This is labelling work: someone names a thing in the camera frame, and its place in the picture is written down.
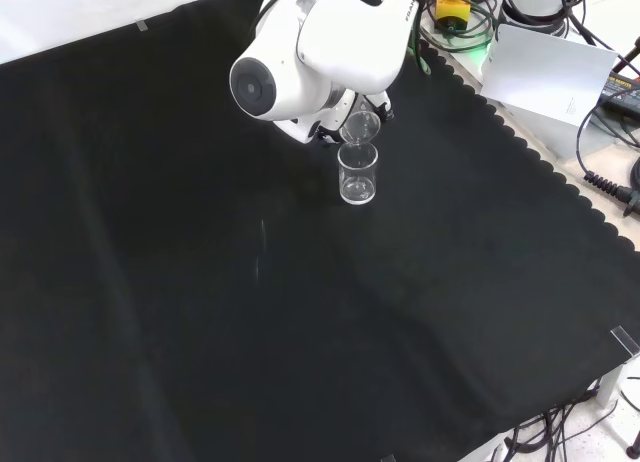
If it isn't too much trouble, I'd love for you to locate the clear empty glass beaker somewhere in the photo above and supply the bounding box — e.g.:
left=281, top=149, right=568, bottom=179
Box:
left=336, top=142, right=380, bottom=207

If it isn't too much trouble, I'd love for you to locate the pale board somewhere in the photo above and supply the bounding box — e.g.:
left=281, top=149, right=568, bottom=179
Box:
left=479, top=23, right=620, bottom=129

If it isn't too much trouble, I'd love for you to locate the black power adapter yellow label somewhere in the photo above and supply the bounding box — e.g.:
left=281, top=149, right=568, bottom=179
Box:
left=599, top=70, right=640, bottom=111

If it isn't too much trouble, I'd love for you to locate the black bench cloth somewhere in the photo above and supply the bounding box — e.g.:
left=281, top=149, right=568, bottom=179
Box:
left=0, top=0, right=640, bottom=462

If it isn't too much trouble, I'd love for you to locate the yellow stop button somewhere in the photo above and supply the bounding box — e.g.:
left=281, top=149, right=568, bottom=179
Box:
left=433, top=0, right=473, bottom=34

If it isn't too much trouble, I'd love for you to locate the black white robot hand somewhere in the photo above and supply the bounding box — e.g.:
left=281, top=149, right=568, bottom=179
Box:
left=272, top=89, right=396, bottom=146

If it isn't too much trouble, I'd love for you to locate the black floor cable bundle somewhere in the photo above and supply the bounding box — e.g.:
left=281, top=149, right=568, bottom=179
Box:
left=492, top=379, right=624, bottom=462

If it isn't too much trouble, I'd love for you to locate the black cable with ribbed plug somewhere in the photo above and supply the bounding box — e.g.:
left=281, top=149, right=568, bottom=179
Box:
left=574, top=92, right=640, bottom=218

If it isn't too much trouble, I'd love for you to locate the green cable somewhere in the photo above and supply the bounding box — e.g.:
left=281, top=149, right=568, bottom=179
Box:
left=405, top=0, right=497, bottom=77

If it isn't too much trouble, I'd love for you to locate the clear glass beaker with water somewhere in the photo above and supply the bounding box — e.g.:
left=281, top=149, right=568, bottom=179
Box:
left=339, top=110, right=383, bottom=146

